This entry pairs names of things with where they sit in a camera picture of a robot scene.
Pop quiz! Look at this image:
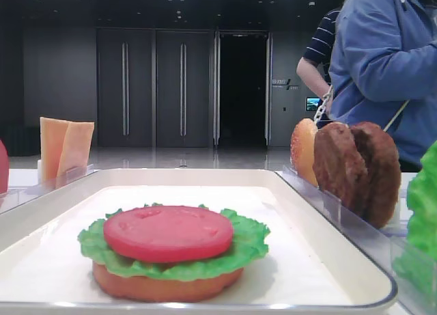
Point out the green lettuce leaf in rack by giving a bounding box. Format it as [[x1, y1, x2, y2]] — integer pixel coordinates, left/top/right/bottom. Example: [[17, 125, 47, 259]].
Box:
[[393, 144, 436, 301]]

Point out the small wall screen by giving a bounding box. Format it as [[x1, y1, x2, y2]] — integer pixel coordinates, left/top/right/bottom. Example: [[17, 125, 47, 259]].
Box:
[[306, 97, 321, 111]]

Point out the green lettuce leaf on bun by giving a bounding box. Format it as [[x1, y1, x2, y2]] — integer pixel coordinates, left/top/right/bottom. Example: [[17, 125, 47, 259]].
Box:
[[77, 208, 270, 282]]

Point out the red tomato slice on burger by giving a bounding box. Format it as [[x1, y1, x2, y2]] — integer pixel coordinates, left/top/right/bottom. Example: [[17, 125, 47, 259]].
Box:
[[103, 206, 234, 263]]

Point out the brown meat patty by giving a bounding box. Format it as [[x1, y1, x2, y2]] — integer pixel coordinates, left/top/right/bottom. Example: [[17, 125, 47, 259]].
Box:
[[313, 122, 369, 216], [351, 122, 401, 229]]

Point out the person in striped shirt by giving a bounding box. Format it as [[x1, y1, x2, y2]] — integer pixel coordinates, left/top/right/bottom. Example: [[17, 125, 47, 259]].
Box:
[[296, 7, 341, 106]]

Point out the clear acrylic left rack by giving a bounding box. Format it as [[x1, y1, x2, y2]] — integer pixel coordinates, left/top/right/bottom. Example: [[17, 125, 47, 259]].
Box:
[[1, 160, 96, 214]]

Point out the white rectangular tray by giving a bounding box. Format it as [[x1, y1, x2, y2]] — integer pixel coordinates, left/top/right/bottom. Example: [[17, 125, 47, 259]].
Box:
[[1, 169, 397, 314]]

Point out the bottom bun slice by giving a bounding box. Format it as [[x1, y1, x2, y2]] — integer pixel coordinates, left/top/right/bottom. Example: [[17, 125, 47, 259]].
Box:
[[92, 263, 244, 303]]

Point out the red tomato slice in rack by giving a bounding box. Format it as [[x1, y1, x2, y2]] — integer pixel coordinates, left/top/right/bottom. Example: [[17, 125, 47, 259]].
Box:
[[0, 141, 10, 194]]

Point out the white plastic chain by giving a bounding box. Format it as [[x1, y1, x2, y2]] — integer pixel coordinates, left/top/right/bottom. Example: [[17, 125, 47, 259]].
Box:
[[311, 83, 334, 128]]

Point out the rear cheese slice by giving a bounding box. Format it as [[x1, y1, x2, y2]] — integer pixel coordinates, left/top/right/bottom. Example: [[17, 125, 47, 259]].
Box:
[[40, 117, 70, 182]]

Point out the person in blue hoodie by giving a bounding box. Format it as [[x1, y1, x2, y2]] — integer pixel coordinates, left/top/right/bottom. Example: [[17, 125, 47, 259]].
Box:
[[330, 0, 436, 172]]

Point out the dark double door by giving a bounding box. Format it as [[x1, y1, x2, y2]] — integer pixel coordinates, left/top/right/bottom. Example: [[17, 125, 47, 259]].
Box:
[[97, 29, 214, 148]]

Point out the sesame top bun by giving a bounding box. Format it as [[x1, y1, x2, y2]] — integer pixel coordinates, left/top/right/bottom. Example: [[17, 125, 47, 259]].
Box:
[[290, 118, 318, 187]]

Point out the clear acrylic rack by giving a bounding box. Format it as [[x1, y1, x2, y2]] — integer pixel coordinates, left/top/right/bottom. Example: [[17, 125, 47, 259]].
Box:
[[277, 166, 436, 314], [1, 160, 96, 214]]

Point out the clear acrylic right rack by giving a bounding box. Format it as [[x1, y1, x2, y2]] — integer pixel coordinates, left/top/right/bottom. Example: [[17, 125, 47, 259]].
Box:
[[277, 166, 436, 314]]

